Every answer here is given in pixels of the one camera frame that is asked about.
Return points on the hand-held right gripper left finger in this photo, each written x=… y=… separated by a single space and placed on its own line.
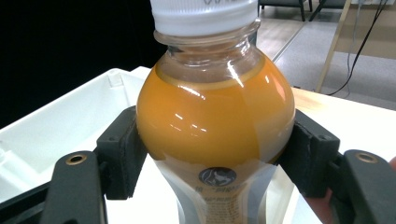
x=120 y=149

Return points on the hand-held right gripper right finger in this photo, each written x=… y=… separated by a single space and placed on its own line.
x=311 y=155

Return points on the white plastic tray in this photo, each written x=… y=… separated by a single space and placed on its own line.
x=53 y=130

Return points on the orange juice bottle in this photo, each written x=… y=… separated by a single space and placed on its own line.
x=214 y=118

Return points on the black curtain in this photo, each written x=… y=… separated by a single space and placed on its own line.
x=62 y=37

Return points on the dark chair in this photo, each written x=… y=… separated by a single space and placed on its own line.
x=289 y=4

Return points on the wooden frame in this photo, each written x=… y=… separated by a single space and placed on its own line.
x=370 y=34

